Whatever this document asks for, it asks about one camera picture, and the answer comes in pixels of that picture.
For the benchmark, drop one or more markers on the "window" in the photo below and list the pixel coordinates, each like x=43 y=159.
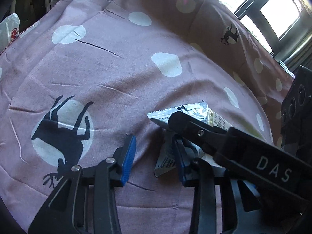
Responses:
x=280 y=12

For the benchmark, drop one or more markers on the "pink dotted deer blanket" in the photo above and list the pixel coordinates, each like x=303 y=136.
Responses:
x=109 y=78

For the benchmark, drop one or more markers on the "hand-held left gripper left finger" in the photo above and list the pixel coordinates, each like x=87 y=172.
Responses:
x=128 y=160

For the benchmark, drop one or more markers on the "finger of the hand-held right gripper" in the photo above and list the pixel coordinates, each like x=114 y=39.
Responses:
x=195 y=129

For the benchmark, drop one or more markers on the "silver corn snack packet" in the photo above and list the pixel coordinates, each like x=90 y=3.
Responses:
x=164 y=163

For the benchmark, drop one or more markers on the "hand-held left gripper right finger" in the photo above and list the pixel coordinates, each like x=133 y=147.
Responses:
x=180 y=163

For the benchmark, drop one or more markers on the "white plastic bag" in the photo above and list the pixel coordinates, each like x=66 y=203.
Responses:
x=9 y=31

